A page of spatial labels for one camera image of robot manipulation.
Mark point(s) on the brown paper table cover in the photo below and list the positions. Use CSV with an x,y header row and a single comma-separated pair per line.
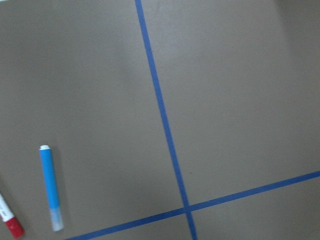
x,y
166,119

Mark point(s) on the blue marker pen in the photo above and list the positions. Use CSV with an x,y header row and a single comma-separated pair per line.
x,y
46,158

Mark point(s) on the red capped white marker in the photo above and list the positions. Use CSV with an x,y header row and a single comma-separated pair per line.
x,y
10,220

